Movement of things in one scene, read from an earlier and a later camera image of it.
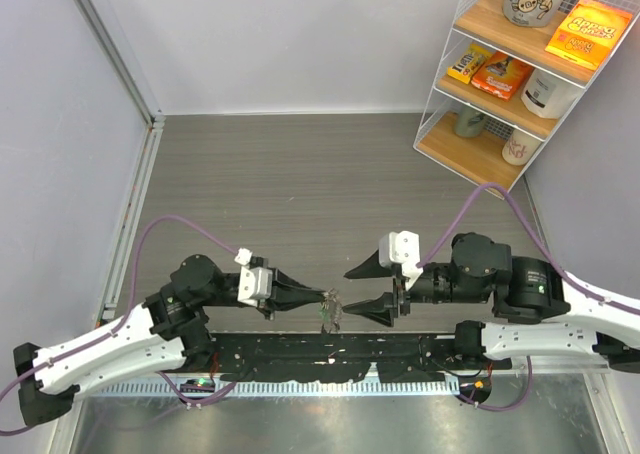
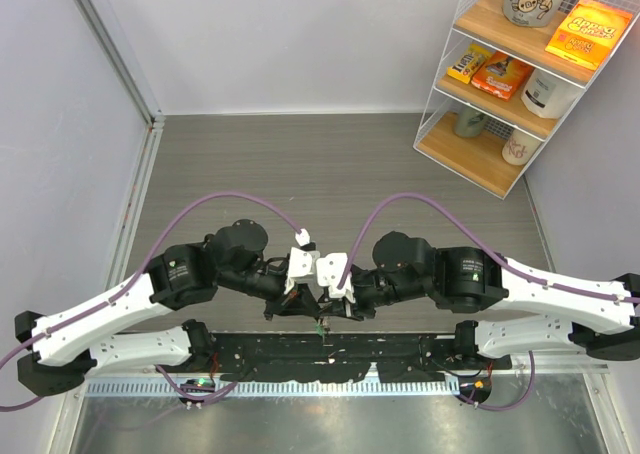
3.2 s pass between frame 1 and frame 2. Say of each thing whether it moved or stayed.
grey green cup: stayed
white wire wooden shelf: stayed
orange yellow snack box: stayed
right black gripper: moved
